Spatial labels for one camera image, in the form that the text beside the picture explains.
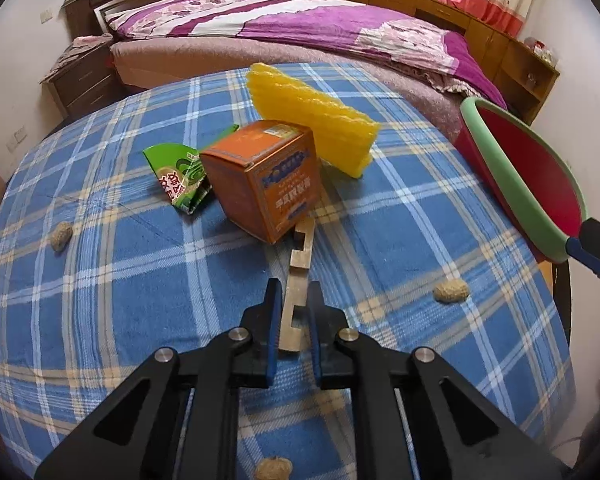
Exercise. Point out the floral cloth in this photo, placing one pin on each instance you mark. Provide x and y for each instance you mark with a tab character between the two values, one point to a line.
77	55

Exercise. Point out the bed with purple blanket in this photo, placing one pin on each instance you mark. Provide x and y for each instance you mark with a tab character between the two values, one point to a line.
280	17

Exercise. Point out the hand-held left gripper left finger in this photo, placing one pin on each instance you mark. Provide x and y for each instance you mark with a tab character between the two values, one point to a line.
273	340

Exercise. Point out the long wooden cabinet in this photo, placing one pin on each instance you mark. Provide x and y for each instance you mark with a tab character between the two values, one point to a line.
480	35

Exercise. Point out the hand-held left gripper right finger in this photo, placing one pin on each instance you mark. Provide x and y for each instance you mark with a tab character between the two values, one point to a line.
314	350

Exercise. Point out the green snack wrapper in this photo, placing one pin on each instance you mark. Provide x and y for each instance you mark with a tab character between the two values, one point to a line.
177	170

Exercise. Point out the bed with pink sheet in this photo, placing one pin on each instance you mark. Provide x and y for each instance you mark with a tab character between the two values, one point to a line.
155	62

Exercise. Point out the white wall switch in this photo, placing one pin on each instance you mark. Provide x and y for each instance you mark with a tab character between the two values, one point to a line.
45	15

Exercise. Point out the blue plaid blanket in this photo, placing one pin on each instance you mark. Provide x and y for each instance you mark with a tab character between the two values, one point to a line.
130	285

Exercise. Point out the yellow sponge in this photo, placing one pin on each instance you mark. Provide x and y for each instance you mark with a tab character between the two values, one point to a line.
310	110

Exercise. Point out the orange cardboard box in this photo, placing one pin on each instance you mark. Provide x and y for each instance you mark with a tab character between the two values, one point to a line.
270	185

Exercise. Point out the black table frame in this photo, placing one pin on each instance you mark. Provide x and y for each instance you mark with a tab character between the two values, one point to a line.
564	300

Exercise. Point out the small items on cabinet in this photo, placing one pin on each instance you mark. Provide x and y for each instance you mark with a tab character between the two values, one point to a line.
539	47

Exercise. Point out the dark wooden nightstand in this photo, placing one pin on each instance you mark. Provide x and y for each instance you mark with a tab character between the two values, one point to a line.
87	85

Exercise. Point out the red basin with green rim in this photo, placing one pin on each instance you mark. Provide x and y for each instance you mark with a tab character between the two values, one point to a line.
520	180

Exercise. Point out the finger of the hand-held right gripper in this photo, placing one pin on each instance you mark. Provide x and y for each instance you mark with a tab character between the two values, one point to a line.
597	247

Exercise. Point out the peanut in shell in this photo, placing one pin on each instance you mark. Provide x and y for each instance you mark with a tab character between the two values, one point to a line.
272	469
451	291
60	236

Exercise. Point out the white wall socket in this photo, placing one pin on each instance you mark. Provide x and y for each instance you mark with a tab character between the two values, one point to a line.
16	141

